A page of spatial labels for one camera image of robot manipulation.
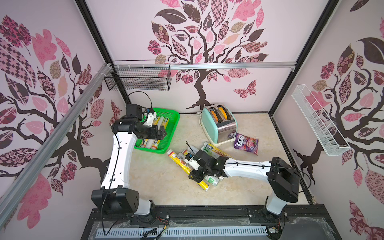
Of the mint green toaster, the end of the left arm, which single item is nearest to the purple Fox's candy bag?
the mint green toaster

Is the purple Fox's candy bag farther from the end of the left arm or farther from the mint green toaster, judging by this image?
the end of the left arm

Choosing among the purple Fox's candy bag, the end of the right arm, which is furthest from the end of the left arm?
the purple Fox's candy bag

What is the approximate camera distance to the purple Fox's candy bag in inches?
38.9

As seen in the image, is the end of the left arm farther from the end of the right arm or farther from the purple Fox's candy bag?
the purple Fox's candy bag
